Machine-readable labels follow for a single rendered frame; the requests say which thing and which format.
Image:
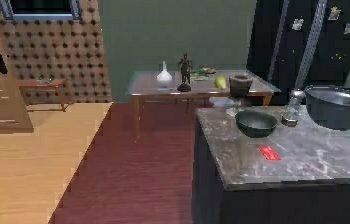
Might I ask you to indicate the brown wooden table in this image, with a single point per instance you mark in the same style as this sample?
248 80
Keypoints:
203 87

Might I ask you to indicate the clear glass pepper mill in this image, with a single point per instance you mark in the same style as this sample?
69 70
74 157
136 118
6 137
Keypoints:
292 106

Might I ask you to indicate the dark marble-top kitchen counter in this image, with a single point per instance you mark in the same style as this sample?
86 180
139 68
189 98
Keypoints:
283 173

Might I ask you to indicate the dark brown pot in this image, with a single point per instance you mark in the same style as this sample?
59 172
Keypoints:
240 85

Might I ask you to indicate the white glass vase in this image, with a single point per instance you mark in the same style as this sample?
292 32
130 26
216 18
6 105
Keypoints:
164 77

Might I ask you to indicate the dark bronze statuette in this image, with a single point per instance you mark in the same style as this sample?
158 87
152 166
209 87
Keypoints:
184 71

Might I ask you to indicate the large dark grey pan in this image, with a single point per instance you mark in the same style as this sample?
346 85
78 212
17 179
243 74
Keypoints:
333 106

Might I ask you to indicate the black fridge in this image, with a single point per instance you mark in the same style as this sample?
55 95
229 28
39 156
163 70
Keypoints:
329 50

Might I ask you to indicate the red credit card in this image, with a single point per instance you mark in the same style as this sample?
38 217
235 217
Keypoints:
269 153

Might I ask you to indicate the dark green bowl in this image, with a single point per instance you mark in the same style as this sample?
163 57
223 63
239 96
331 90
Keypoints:
255 124

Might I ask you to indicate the pale fridge magnet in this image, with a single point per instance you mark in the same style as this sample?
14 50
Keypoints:
349 28
334 13
297 24

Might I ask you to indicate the green plate with food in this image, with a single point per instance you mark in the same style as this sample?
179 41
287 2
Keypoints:
203 72

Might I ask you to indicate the yellow-green fruit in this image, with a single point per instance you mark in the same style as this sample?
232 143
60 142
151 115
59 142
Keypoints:
220 81

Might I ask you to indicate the small brown side table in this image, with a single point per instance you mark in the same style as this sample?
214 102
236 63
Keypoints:
46 88

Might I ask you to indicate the light wooden door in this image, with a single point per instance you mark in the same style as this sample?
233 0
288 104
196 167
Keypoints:
1 76

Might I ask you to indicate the window with grey frame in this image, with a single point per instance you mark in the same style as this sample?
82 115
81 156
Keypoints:
39 9

